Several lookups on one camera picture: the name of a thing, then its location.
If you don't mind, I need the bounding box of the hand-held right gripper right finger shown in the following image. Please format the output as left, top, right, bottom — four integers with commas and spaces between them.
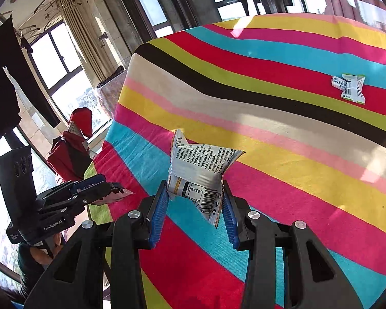
221, 179, 365, 309

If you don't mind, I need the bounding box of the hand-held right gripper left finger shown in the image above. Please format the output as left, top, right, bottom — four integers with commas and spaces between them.
23, 179, 170, 309

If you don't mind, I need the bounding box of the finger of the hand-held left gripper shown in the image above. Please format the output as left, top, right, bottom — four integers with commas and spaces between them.
35, 173, 107, 205
38, 183, 123, 215

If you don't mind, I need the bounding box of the pink snack packet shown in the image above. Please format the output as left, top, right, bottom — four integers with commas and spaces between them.
90, 188, 136, 205

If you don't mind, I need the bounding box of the white printed snack packet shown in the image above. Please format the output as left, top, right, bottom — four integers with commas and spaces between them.
166, 129, 246, 229

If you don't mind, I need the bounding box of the person's left forearm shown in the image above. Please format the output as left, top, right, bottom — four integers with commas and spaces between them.
17, 242, 54, 301

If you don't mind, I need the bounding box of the person's left hand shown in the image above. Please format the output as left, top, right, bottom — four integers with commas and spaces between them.
30, 232, 64, 267

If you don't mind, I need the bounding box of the red bag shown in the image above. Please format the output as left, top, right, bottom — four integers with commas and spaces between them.
47, 107, 94, 183

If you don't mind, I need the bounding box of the striped colourful tablecloth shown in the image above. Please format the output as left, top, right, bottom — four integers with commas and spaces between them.
84, 12, 386, 309

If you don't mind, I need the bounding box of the patterned planter box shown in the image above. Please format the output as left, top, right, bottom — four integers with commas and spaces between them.
96, 66, 128, 117

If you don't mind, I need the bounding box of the black hanging cloth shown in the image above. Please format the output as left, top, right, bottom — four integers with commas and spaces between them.
0, 17, 60, 146

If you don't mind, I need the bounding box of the large balcony window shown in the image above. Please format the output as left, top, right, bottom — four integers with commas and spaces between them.
27, 22, 112, 130

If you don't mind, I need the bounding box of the beige curtain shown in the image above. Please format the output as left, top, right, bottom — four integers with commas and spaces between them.
56, 0, 117, 86

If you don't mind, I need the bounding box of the small white blue-print packet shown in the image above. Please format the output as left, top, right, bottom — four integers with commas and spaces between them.
331, 75, 347, 91

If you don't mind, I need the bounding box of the white green-edged snack packet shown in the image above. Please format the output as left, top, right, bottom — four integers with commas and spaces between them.
340, 73, 366, 105

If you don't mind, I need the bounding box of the dark-framed window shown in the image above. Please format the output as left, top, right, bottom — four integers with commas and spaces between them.
134, 0, 175, 38

